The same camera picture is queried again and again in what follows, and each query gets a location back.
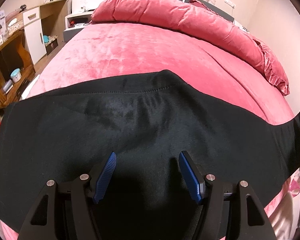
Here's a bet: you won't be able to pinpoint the light blue round container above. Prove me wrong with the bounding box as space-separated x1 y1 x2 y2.
10 68 22 83

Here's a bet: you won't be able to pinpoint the pink folded duvet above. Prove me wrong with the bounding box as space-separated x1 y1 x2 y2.
91 0 265 73

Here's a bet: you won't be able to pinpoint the black pants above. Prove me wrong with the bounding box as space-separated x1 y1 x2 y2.
0 70 300 239

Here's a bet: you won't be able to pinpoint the white bedside table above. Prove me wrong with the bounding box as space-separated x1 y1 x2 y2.
63 11 93 43

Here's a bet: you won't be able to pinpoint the pink ruffled pillow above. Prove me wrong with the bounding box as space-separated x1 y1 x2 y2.
189 0 291 96

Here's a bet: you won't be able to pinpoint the wooden desk shelf unit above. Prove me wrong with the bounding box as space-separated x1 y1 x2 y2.
0 0 68 109

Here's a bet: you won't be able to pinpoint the white cabinet door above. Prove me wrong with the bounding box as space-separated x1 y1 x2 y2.
23 7 46 64

